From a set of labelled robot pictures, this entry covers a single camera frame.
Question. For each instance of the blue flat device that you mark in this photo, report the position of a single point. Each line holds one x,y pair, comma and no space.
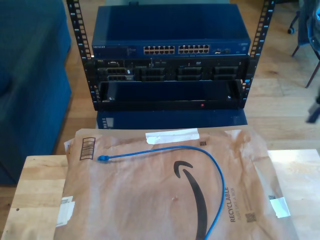
175,120

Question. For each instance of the black rack server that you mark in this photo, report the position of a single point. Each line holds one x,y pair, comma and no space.
170,62

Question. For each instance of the black equipment rack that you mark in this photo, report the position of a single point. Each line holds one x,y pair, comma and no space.
94,100

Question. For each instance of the brown paper mailer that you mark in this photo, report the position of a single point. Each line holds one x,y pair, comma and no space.
125,180

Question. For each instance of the blue sofa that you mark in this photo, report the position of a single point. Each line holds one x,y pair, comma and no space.
30,75

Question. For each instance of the office chair caster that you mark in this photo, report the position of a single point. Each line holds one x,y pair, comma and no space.
290,31

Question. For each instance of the dark chair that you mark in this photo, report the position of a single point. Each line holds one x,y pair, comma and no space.
303,25

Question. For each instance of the blue network switch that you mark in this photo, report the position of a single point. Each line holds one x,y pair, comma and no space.
175,25

